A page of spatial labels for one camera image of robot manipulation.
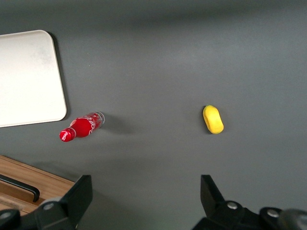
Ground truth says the white rectangular tray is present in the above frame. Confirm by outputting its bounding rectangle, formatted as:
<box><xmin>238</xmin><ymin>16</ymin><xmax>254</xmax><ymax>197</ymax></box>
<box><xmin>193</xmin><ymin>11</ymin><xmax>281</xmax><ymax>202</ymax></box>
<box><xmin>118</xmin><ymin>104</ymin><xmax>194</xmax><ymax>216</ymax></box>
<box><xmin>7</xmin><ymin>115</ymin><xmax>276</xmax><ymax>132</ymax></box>
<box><xmin>0</xmin><ymin>29</ymin><xmax>67</xmax><ymax>128</ymax></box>

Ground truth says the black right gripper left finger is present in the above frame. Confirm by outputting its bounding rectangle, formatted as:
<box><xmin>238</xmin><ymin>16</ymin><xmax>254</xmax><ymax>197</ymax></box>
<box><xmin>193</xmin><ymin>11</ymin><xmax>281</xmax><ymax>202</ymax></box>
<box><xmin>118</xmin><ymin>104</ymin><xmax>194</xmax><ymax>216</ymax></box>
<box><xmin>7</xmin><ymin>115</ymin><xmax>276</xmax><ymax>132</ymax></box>
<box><xmin>35</xmin><ymin>174</ymin><xmax>93</xmax><ymax>230</ymax></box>

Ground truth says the wooden drawer front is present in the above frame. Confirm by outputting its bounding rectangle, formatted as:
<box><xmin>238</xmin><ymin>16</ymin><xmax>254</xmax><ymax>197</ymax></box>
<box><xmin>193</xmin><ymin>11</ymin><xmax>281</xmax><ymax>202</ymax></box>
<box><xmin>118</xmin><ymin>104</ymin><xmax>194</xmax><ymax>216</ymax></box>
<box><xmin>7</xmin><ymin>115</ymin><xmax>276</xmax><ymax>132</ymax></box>
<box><xmin>0</xmin><ymin>167</ymin><xmax>60</xmax><ymax>215</ymax></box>

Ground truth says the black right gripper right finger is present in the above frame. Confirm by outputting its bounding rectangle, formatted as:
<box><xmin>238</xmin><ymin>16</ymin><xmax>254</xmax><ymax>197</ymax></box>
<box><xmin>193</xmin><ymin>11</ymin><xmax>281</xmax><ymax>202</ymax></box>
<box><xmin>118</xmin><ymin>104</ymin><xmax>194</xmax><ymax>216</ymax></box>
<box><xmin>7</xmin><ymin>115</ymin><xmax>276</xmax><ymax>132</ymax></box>
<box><xmin>191</xmin><ymin>174</ymin><xmax>264</xmax><ymax>230</ymax></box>

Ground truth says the yellow toy lemon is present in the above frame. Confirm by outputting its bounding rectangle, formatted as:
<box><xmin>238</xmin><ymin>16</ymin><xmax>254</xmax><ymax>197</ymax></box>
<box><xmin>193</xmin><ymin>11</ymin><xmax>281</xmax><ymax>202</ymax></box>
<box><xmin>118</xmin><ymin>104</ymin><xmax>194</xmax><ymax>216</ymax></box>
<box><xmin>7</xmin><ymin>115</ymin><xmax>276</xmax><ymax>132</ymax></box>
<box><xmin>202</xmin><ymin>104</ymin><xmax>224</xmax><ymax>134</ymax></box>

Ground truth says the wooden drawer cabinet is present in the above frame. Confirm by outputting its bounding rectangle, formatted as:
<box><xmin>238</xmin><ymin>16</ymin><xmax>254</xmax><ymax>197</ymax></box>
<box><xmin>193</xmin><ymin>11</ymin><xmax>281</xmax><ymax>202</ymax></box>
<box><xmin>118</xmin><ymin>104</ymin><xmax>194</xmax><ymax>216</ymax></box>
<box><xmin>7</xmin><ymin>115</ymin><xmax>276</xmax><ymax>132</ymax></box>
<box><xmin>0</xmin><ymin>155</ymin><xmax>76</xmax><ymax>215</ymax></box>

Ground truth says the red soda can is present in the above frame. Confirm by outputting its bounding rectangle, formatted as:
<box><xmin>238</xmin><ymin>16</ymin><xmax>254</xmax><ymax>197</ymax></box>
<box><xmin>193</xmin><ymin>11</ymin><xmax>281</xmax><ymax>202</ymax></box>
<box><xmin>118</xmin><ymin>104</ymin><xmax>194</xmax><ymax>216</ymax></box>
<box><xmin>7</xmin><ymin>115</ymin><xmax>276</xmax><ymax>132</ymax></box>
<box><xmin>59</xmin><ymin>111</ymin><xmax>106</xmax><ymax>143</ymax></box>

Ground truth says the black metal drawer handle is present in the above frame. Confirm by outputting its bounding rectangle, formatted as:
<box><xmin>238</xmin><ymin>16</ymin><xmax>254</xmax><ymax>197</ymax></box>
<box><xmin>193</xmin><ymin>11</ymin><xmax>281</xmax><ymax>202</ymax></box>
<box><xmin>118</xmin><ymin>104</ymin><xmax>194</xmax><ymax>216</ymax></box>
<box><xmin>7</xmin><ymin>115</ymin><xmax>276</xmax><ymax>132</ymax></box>
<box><xmin>0</xmin><ymin>173</ymin><xmax>40</xmax><ymax>203</ymax></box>

